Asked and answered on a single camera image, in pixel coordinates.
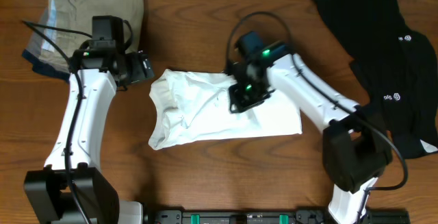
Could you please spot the folded navy garment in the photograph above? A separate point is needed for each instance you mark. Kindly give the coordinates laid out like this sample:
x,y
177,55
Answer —
x,y
43,68

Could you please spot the folded khaki trousers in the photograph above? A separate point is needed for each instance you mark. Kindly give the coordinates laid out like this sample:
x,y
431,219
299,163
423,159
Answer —
x,y
77,15

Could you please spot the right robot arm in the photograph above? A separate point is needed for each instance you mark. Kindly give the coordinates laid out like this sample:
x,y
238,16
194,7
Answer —
x,y
356,149

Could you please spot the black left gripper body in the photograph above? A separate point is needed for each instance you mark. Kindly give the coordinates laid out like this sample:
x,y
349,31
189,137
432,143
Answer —
x,y
136,70

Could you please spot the white printed t-shirt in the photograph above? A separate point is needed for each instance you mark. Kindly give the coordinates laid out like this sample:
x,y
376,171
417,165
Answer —
x,y
194,106

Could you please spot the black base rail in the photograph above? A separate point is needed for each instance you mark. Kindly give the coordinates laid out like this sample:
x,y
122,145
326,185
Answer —
x,y
302,216

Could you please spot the black t-shirt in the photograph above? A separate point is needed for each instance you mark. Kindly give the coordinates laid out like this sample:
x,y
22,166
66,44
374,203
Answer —
x,y
396,65

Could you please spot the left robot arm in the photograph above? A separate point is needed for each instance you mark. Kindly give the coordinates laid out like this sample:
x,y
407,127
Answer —
x,y
71,187

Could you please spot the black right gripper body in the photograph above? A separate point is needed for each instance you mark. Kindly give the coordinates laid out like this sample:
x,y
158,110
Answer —
x,y
249,94

